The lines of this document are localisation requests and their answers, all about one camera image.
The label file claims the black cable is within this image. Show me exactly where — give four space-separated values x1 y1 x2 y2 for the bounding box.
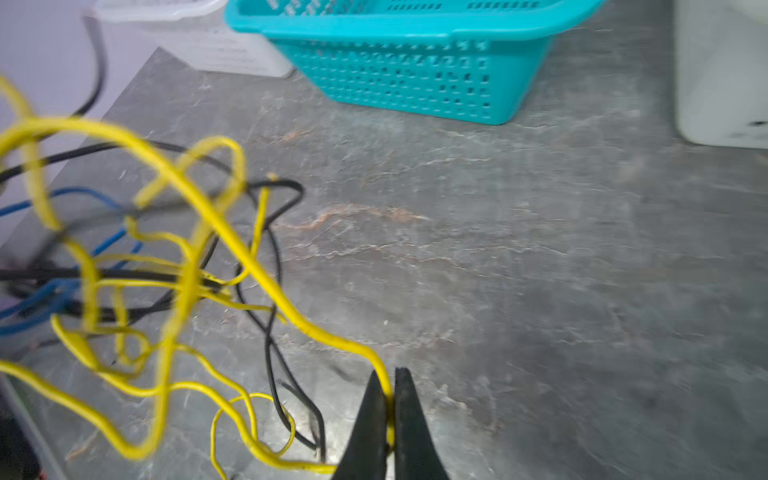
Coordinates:
0 14 328 463

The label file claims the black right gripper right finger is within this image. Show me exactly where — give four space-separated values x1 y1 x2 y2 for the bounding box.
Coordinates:
394 367 449 480

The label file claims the teal plastic basket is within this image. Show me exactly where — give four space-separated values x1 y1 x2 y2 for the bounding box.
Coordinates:
224 0 601 125

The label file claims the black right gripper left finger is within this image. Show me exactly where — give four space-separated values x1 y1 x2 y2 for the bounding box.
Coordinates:
332 371 388 480

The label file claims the white plastic basket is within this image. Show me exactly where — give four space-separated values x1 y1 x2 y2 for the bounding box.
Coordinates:
95 0 294 78
673 0 767 150

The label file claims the white plastic basket left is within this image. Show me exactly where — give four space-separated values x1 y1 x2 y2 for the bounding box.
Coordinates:
95 0 294 78

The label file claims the yellow cable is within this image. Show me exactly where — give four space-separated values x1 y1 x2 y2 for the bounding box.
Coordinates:
0 74 397 480

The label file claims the white plastic basket right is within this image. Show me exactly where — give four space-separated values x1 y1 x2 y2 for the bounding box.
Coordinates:
673 0 767 150

